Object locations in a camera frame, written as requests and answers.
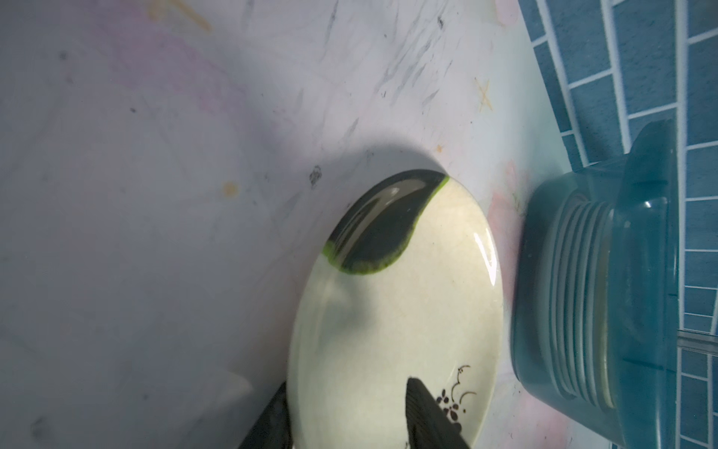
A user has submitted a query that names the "teal translucent plastic bin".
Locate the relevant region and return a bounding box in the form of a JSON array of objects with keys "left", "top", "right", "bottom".
[{"left": 510, "top": 120, "right": 679, "bottom": 448}]

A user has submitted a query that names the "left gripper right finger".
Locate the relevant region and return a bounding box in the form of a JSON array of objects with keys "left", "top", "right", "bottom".
[{"left": 405, "top": 378, "right": 469, "bottom": 449}]

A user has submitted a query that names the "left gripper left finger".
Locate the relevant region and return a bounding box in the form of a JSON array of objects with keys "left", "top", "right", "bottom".
[{"left": 239, "top": 383, "right": 294, "bottom": 449}]

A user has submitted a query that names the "cream plate with black patch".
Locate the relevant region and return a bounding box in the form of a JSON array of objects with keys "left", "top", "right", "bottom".
[{"left": 286, "top": 169, "right": 504, "bottom": 448}]

